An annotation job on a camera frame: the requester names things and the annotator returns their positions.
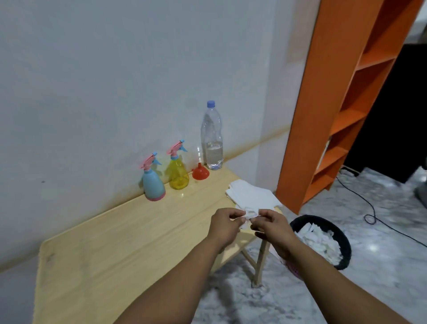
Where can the person's left hand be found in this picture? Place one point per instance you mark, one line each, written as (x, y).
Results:
(223, 230)

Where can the person's right hand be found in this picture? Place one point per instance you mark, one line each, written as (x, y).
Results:
(278, 233)

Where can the white tissue sheet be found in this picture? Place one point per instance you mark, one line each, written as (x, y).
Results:
(249, 214)

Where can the red plastic funnel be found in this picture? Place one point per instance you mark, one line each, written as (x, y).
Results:
(200, 174)

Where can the yellow spray bottle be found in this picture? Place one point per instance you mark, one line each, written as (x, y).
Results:
(178, 177)

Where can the clear plastic water bottle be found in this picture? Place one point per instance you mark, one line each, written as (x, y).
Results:
(213, 140)

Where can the blue bottle cap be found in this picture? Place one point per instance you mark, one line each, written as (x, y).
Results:
(211, 104)

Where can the person's right forearm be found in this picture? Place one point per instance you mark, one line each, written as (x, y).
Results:
(333, 293)

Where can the person's left forearm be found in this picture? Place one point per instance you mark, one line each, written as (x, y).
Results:
(173, 290)

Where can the pink mesh waste basket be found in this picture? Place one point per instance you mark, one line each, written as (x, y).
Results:
(293, 268)

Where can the crumpled white paper waste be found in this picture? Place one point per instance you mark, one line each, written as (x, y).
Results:
(320, 242)

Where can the stack of white paper tissues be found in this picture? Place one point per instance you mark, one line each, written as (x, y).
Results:
(250, 197)

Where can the orange shelf cabinet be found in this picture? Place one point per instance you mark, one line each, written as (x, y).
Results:
(317, 117)

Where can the black cabinet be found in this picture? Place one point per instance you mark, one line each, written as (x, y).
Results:
(393, 117)

